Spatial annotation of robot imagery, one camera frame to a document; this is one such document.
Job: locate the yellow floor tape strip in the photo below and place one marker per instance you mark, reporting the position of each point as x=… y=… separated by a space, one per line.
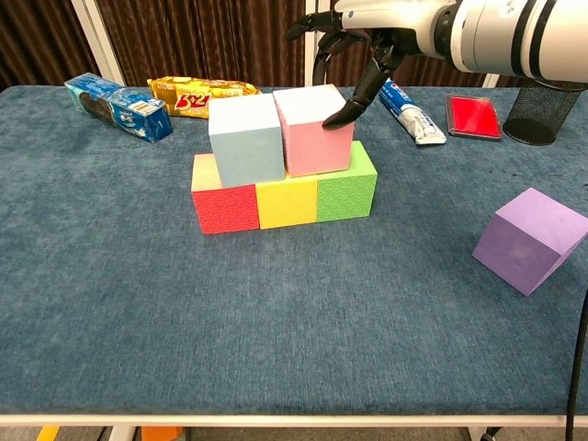
x=48 y=434

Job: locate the red ink pad case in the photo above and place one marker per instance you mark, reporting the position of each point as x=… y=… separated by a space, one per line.
x=473 y=115

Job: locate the white table frame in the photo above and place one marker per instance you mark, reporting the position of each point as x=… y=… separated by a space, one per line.
x=294 y=420

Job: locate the orange floor object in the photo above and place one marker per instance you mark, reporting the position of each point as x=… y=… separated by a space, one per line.
x=163 y=434

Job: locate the blue cookie package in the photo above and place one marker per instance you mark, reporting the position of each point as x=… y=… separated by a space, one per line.
x=119 y=108

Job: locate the brown fabric partition panel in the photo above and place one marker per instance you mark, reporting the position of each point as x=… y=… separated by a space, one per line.
x=510 y=80
x=37 y=37
x=427 y=69
x=206 y=37

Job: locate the yellow cube block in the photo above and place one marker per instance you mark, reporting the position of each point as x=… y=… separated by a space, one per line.
x=287 y=202

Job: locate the white blue toothpaste tube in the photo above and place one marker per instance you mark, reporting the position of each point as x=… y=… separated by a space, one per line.
x=413 y=117

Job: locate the white partition frame post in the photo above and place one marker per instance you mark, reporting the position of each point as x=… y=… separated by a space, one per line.
x=490 y=80
x=98 y=46
x=310 y=64

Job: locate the light blue cube block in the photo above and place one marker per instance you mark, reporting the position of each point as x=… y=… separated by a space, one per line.
x=245 y=142

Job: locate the purple cube block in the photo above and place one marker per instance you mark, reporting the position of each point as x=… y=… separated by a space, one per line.
x=523 y=243

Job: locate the pink cube block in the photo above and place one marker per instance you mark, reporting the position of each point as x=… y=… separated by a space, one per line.
x=317 y=142

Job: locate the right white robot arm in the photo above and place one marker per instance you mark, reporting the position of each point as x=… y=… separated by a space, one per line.
x=519 y=37

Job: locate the green cube block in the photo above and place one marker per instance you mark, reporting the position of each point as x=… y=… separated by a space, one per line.
x=347 y=197

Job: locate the black mesh pen cup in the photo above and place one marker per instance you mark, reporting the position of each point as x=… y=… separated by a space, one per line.
x=542 y=110

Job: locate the orange red cube block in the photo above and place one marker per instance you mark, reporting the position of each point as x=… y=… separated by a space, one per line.
x=225 y=211

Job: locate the gold cookie package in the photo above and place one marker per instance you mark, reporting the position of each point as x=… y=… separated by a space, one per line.
x=193 y=98

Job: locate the blue felt table cover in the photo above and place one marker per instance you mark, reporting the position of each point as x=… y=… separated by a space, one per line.
x=294 y=321

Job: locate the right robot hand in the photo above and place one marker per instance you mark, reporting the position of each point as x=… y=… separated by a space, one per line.
x=390 y=18

